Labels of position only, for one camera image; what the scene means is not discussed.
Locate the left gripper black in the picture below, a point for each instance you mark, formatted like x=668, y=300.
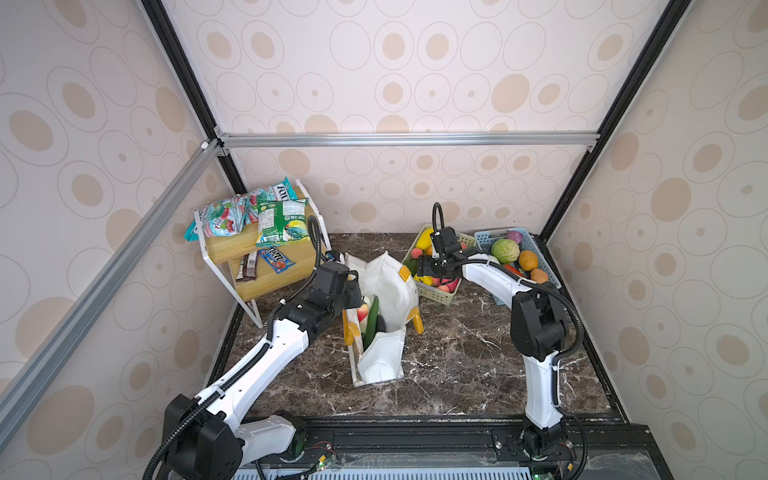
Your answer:
x=355, y=298

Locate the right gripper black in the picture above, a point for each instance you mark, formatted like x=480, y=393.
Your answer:
x=424, y=266

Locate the red yellow apple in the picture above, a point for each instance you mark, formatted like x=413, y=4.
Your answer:
x=363, y=313

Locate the white grocery bag yellow handles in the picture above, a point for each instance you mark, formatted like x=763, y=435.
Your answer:
x=391, y=281

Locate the green cucumber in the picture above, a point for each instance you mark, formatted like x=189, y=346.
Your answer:
x=372, y=322

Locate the black eggplant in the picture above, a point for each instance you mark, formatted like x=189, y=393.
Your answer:
x=380, y=324

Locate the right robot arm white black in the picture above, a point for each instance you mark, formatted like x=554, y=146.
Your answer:
x=545, y=328

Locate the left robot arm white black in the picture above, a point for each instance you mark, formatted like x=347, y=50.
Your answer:
x=264, y=366

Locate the green snack bag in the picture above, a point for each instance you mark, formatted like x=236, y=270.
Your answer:
x=281, y=222

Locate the teal snack bag rear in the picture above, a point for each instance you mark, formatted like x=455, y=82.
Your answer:
x=279, y=192

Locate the teal red snack bag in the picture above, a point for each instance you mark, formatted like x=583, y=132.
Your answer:
x=223, y=218

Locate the green fruit basket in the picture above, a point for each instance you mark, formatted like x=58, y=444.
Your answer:
x=438, y=289

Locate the yellow lemon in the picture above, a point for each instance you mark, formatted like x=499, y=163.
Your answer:
x=424, y=241

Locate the blue vegetable basket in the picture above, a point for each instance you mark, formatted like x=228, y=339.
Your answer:
x=485, y=239

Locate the green round cabbage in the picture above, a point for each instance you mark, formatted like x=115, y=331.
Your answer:
x=505, y=250

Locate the blue candy packet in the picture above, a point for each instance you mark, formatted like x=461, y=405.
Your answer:
x=276, y=259

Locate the purple onion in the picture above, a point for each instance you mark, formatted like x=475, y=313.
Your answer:
x=515, y=236

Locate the orange fruit in blue basket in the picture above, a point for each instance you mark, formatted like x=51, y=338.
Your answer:
x=528, y=260

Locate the brown chocolate bar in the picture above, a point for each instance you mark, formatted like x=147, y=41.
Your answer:
x=247, y=270

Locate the brown potato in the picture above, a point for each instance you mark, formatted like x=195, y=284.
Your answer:
x=539, y=276

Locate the wooden two-tier shelf white frame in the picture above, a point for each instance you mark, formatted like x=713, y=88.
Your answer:
x=223, y=255

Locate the horizontal aluminium rail back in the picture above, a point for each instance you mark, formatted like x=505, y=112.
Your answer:
x=228, y=141

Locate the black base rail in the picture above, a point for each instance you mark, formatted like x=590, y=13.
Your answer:
x=595, y=447

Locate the diagonal aluminium rail left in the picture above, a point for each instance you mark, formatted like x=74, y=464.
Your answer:
x=40, y=371

